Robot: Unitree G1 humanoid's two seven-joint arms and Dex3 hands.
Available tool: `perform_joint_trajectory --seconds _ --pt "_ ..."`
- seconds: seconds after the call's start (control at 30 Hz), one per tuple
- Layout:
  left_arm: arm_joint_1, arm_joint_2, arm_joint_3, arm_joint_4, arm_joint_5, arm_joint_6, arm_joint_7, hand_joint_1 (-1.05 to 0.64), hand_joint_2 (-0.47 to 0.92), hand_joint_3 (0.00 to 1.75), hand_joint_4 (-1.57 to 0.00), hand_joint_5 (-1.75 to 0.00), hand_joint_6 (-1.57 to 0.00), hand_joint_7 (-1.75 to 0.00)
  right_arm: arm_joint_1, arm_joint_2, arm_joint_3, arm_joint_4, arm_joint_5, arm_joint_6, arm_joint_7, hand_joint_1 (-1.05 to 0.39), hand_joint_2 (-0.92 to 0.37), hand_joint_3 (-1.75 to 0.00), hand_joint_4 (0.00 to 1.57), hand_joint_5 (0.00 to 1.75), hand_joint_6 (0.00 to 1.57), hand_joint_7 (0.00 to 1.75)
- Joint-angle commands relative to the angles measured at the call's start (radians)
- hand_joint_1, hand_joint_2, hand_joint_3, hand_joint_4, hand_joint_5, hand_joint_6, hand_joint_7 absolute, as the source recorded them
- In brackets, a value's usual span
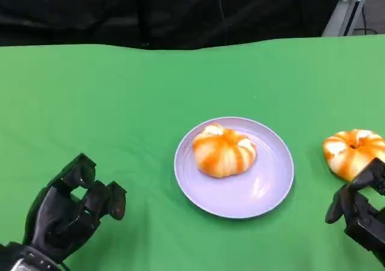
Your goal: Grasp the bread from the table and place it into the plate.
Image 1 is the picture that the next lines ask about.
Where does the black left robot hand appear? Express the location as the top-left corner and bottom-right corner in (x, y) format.
(22, 153), (127, 263)

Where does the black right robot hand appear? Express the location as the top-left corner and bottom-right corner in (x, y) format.
(324, 157), (385, 260)

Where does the orange and white bread roll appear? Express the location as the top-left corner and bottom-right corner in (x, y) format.
(192, 123), (258, 178)
(322, 129), (385, 183)

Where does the lilac plate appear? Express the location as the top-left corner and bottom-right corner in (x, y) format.
(173, 116), (295, 220)

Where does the green table cloth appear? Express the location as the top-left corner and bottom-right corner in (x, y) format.
(0, 34), (385, 271)

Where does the black backdrop cloth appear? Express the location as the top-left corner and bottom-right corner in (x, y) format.
(0, 0), (345, 50)

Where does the black cable by frame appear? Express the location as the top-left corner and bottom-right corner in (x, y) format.
(354, 0), (385, 35)

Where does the grey metal frame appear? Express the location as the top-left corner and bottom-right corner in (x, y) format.
(321, 0), (380, 37)

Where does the thin black hanging cable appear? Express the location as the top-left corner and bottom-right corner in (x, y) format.
(218, 0), (228, 21)

